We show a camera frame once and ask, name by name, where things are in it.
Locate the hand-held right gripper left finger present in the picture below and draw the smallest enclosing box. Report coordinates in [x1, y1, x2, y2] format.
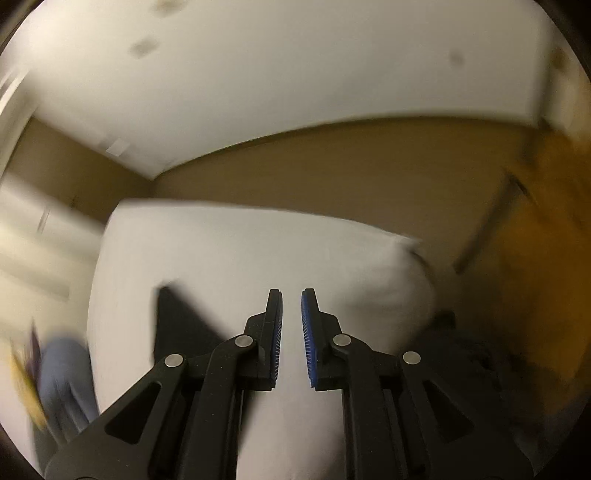
[45, 289, 284, 480]

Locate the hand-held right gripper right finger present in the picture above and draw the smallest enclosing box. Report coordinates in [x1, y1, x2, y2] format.
[301, 288, 534, 480]

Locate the bed with white sheet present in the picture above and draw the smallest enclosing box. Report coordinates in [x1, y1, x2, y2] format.
[87, 198, 439, 480]

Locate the rolled blue duvet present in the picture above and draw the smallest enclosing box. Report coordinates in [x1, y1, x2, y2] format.
[39, 337, 101, 437]

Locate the white wardrobe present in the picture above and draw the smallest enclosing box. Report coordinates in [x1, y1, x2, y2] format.
[0, 175, 109, 301]

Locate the brown wooden door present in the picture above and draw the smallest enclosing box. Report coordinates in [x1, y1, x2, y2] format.
[452, 124, 591, 370]

